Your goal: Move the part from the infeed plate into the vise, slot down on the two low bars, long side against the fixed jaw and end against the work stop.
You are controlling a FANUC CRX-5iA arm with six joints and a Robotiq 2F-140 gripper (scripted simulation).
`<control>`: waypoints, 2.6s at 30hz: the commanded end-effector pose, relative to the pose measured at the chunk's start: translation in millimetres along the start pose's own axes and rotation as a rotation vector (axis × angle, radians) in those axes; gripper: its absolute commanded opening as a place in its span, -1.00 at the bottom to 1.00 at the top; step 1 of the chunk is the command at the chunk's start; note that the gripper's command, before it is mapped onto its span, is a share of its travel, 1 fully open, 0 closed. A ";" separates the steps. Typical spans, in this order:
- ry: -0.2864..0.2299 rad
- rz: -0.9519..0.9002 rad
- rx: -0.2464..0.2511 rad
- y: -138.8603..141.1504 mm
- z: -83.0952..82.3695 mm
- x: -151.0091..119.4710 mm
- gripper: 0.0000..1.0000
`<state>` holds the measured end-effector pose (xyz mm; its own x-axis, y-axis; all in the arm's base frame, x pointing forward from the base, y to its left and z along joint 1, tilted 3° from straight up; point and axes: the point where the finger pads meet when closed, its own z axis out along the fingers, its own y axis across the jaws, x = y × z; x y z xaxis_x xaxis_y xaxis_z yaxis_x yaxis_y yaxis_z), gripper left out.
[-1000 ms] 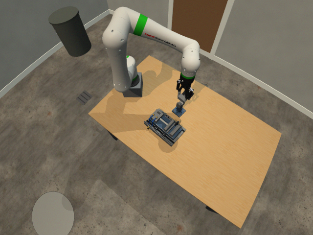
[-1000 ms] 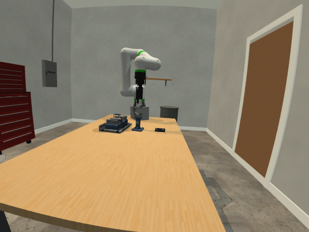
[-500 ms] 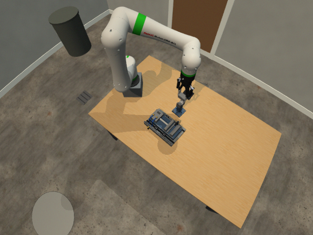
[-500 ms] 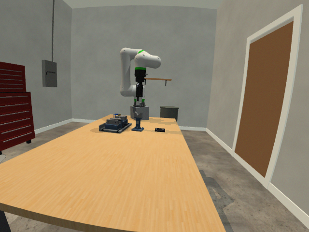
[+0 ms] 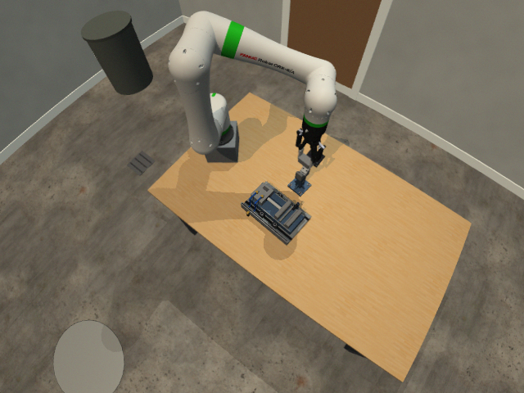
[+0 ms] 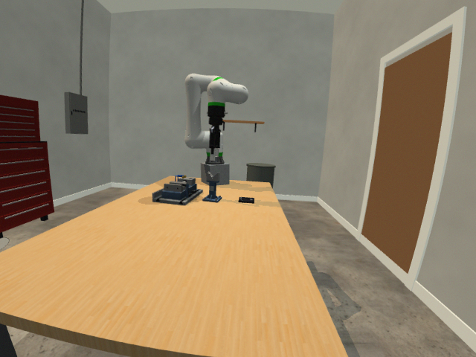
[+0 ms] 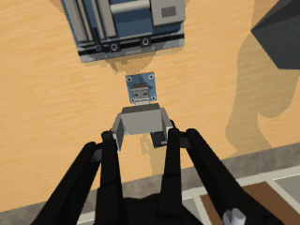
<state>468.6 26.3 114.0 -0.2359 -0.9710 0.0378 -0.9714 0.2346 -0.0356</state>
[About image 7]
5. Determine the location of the grey flat bar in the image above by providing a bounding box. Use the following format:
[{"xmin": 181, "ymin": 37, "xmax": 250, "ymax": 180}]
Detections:
[
  {"xmin": 91, "ymin": 0, "xmax": 106, "ymax": 40},
  {"xmin": 78, "ymin": 0, "xmax": 94, "ymax": 42}
]

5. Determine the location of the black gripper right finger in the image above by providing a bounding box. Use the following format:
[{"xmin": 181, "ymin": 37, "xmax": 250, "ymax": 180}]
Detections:
[{"xmin": 156, "ymin": 107, "xmax": 285, "ymax": 225}]

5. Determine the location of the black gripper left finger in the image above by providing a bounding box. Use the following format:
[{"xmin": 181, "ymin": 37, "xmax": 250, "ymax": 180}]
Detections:
[{"xmin": 30, "ymin": 113, "xmax": 125, "ymax": 225}]

